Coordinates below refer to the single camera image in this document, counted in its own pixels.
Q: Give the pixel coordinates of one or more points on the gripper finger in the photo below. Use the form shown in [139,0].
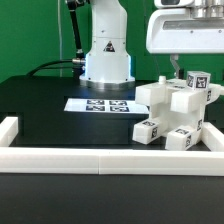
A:
[174,61]

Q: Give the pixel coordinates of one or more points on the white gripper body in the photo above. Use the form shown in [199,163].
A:
[174,31]

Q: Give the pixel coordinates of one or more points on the white tagged cube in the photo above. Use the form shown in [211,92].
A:
[198,80]

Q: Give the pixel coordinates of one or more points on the white chair back frame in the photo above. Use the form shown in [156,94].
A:
[177,94]

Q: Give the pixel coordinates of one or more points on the white chair seat part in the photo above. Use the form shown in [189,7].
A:
[172,121]

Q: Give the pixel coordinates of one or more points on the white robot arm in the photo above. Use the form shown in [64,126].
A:
[107,64]

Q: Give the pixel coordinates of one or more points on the white tag sheet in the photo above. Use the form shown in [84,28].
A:
[104,106]

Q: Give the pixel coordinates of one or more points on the white U-shaped fence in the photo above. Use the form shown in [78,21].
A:
[102,162]

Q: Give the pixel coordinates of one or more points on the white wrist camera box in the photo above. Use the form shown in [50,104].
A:
[172,3]

